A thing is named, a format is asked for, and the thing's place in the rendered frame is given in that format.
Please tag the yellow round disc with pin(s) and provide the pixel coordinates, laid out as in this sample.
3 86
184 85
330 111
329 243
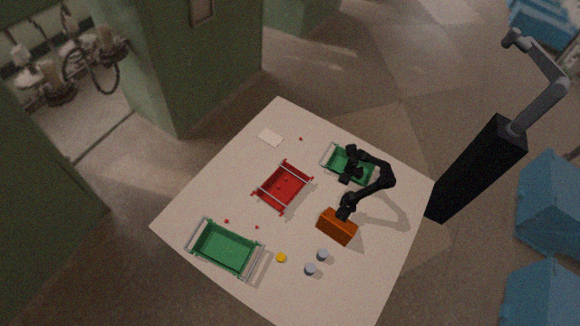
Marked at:
280 257

